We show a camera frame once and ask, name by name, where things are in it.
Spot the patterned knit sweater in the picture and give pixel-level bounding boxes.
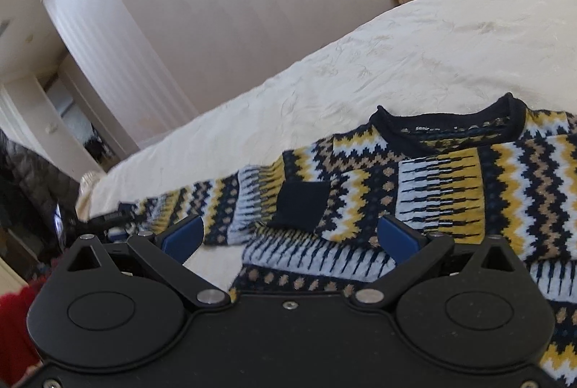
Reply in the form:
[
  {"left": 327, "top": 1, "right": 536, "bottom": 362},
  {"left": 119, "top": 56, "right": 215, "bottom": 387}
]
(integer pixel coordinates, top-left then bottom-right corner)
[{"left": 118, "top": 92, "right": 577, "bottom": 388}]

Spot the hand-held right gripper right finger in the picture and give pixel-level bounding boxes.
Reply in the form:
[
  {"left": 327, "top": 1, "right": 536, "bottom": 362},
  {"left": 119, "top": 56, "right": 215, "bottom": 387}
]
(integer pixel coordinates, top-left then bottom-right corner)
[{"left": 351, "top": 214, "right": 526, "bottom": 310}]

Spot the cream bedspread bed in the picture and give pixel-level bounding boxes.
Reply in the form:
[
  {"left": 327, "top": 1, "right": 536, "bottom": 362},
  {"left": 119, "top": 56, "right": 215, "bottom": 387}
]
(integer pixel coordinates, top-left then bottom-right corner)
[{"left": 74, "top": 0, "right": 577, "bottom": 280}]

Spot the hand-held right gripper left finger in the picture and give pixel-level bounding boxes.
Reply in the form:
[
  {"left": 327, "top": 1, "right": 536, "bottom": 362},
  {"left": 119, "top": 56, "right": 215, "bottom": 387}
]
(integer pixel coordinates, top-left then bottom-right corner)
[{"left": 62, "top": 214, "right": 229, "bottom": 311}]

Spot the white wardrobe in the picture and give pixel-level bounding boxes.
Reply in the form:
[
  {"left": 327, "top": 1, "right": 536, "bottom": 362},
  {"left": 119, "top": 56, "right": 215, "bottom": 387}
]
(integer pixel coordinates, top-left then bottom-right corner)
[{"left": 0, "top": 74, "right": 109, "bottom": 181}]

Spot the dark jacket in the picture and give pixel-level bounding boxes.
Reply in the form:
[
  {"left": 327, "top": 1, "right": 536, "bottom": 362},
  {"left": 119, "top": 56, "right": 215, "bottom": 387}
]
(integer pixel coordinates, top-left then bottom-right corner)
[{"left": 0, "top": 128, "right": 83, "bottom": 280}]

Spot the white door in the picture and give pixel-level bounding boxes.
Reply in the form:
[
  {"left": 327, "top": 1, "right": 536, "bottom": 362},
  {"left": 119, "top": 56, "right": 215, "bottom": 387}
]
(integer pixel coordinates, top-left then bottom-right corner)
[{"left": 42, "top": 0, "right": 200, "bottom": 151}]

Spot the red cloth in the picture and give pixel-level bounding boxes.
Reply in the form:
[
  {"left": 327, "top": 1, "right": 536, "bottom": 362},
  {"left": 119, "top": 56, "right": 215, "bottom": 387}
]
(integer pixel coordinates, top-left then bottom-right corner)
[{"left": 0, "top": 280, "right": 43, "bottom": 375}]

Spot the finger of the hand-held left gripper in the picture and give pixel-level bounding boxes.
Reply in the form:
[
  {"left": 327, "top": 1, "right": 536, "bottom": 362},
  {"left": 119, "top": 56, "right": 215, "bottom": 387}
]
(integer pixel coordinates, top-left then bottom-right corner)
[{"left": 88, "top": 202, "right": 138, "bottom": 232}]

